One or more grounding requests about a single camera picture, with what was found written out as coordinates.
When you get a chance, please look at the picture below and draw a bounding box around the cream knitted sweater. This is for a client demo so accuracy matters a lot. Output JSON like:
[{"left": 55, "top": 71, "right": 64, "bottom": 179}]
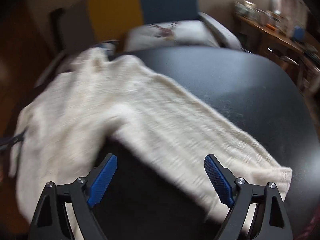
[{"left": 10, "top": 48, "right": 292, "bottom": 239}]

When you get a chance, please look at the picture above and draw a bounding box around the geometric pattern pillow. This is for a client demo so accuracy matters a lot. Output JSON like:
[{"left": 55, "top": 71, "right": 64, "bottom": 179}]
[{"left": 93, "top": 40, "right": 119, "bottom": 57}]

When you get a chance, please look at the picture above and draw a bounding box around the wooden side table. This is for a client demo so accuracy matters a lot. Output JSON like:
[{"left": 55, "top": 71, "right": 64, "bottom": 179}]
[{"left": 233, "top": 0, "right": 320, "bottom": 91}]

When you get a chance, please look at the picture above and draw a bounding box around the deer print pillow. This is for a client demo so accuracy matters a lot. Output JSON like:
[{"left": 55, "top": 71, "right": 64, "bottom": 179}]
[{"left": 124, "top": 20, "right": 219, "bottom": 52}]

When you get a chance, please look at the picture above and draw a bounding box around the tricolour sofa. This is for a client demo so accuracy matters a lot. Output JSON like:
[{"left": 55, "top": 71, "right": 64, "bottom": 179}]
[{"left": 35, "top": 0, "right": 251, "bottom": 88}]

